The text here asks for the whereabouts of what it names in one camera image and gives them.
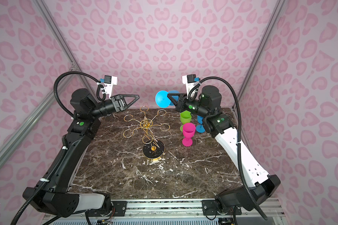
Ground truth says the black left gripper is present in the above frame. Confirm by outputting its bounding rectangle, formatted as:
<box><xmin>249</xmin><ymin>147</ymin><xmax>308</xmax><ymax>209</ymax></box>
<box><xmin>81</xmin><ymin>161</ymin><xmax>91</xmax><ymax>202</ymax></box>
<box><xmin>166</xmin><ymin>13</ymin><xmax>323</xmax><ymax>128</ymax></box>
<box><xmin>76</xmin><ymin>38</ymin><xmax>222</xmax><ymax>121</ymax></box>
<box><xmin>90</xmin><ymin>95</ymin><xmax>139</xmax><ymax>121</ymax></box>

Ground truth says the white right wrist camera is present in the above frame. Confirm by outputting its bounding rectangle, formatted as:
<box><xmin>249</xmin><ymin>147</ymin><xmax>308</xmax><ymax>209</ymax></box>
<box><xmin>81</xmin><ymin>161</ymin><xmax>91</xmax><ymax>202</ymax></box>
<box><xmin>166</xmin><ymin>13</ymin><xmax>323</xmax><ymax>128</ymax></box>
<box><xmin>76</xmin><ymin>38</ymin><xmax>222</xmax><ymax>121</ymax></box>
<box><xmin>182</xmin><ymin>74</ymin><xmax>200</xmax><ymax>95</ymax></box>

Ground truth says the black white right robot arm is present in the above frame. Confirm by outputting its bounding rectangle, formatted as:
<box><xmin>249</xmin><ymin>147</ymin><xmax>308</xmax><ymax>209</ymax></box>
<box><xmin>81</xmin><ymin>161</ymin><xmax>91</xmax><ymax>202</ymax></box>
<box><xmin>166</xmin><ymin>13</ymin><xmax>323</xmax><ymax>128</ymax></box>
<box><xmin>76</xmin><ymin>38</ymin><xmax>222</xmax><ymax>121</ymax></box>
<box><xmin>166</xmin><ymin>85</ymin><xmax>281</xmax><ymax>218</ymax></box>

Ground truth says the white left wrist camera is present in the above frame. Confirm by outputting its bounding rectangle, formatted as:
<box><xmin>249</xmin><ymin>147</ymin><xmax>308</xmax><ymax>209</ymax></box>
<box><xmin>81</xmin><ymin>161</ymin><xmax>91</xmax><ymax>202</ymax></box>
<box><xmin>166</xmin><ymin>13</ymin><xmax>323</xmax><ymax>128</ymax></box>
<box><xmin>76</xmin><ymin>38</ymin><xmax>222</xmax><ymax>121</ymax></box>
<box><xmin>100</xmin><ymin>75</ymin><xmax>118</xmax><ymax>98</ymax></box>

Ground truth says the blue wine glass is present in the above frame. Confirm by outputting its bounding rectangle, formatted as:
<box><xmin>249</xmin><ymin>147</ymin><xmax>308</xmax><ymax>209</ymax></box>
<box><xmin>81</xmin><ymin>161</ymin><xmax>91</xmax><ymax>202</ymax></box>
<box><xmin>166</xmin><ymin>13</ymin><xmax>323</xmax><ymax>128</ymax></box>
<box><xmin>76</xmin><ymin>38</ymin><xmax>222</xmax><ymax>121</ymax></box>
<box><xmin>155</xmin><ymin>90</ymin><xmax>179</xmax><ymax>108</ymax></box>
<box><xmin>196</xmin><ymin>115</ymin><xmax>205</xmax><ymax>133</ymax></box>

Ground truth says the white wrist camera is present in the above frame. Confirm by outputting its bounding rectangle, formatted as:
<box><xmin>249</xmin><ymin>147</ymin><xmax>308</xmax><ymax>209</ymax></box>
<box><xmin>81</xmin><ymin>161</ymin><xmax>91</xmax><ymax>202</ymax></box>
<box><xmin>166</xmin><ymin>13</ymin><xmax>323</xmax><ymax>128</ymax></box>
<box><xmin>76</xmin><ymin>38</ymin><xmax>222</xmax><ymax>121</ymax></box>
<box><xmin>182</xmin><ymin>74</ymin><xmax>200</xmax><ymax>95</ymax></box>
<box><xmin>100</xmin><ymin>75</ymin><xmax>118</xmax><ymax>98</ymax></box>

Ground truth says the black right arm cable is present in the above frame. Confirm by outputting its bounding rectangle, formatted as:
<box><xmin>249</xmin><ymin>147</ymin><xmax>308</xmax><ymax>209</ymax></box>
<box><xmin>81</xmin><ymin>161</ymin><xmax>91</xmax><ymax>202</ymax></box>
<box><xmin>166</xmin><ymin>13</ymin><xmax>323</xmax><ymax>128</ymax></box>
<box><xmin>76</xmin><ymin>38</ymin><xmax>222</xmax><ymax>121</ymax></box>
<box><xmin>187</xmin><ymin>76</ymin><xmax>268</xmax><ymax>220</ymax></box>

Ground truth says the blue wine glass front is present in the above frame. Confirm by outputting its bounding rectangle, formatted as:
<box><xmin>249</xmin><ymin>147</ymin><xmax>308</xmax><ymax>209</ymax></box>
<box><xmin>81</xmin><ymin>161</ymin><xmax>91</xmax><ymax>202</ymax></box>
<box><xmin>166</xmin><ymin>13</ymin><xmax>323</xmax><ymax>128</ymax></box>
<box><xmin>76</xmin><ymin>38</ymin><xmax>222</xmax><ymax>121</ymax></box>
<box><xmin>196</xmin><ymin>115</ymin><xmax>205</xmax><ymax>133</ymax></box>

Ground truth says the green wine glass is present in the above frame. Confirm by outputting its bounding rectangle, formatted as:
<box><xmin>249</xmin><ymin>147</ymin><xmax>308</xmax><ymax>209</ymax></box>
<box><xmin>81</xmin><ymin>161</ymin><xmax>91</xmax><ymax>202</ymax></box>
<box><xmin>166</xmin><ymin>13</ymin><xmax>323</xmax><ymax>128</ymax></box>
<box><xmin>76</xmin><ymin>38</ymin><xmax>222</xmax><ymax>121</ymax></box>
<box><xmin>180</xmin><ymin>111</ymin><xmax>192</xmax><ymax>132</ymax></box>

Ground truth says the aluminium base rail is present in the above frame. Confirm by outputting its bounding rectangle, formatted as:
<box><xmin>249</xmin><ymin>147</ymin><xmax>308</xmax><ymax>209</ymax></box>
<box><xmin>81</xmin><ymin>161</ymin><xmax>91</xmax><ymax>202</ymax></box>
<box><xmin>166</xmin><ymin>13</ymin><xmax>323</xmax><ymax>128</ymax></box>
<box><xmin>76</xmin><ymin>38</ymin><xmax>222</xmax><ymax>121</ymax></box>
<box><xmin>42</xmin><ymin>197</ymin><xmax>288</xmax><ymax>225</ymax></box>

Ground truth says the blue wine glass back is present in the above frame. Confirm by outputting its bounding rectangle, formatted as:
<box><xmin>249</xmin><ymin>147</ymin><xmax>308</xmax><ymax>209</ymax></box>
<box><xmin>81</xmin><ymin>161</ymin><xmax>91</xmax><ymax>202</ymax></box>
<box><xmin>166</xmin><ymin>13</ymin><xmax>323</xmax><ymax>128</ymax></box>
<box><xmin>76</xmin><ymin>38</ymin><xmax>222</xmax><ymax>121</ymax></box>
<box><xmin>155</xmin><ymin>90</ymin><xmax>179</xmax><ymax>108</ymax></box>

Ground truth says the magenta plastic wine glass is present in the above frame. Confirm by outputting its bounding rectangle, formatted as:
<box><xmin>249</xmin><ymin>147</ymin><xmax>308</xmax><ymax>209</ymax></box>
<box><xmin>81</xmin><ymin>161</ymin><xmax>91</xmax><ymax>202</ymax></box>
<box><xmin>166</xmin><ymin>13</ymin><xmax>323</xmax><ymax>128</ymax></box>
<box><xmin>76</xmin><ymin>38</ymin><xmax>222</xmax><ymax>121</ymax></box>
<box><xmin>182</xmin><ymin>123</ymin><xmax>196</xmax><ymax>147</ymax></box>

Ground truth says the aluminium diagonal frame bar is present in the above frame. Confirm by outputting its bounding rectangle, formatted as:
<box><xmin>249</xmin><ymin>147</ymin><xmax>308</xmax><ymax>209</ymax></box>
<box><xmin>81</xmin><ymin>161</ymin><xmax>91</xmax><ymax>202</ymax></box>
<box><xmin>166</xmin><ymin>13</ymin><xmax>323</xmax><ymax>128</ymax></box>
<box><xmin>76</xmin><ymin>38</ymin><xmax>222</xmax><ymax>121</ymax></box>
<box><xmin>0</xmin><ymin>61</ymin><xmax>77</xmax><ymax>181</ymax></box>

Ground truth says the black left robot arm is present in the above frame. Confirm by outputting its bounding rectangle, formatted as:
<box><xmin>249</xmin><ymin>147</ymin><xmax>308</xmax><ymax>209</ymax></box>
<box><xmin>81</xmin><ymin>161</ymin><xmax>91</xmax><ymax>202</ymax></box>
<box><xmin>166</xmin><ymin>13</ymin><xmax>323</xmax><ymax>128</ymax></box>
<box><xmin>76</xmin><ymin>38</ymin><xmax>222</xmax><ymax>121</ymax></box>
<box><xmin>16</xmin><ymin>88</ymin><xmax>140</xmax><ymax>218</ymax></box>

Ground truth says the gold wire glass rack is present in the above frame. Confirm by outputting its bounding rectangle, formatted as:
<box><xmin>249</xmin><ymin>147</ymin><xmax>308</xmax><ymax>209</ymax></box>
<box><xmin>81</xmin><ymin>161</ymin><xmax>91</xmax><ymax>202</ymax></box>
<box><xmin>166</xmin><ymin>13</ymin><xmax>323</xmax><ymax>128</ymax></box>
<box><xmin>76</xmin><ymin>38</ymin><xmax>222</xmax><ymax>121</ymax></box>
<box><xmin>123</xmin><ymin>106</ymin><xmax>171</xmax><ymax>161</ymax></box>

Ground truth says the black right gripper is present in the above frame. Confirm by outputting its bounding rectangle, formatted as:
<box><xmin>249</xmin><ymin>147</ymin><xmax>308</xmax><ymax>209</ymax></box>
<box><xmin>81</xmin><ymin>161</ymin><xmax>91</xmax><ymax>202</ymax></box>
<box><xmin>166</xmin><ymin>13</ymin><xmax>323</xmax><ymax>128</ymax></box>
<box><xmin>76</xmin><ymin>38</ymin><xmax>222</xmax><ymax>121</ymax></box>
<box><xmin>167</xmin><ymin>92</ymin><xmax>211</xmax><ymax>119</ymax></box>

